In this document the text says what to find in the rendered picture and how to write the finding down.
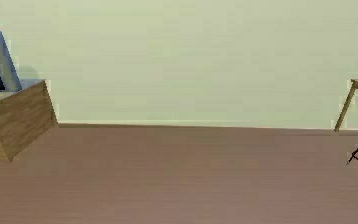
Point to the wooden television stand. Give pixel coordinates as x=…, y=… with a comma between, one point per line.
x=18, y=116

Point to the light wooden table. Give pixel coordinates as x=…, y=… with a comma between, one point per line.
x=348, y=100

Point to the grey television set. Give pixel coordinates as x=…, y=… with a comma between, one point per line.
x=2, y=60

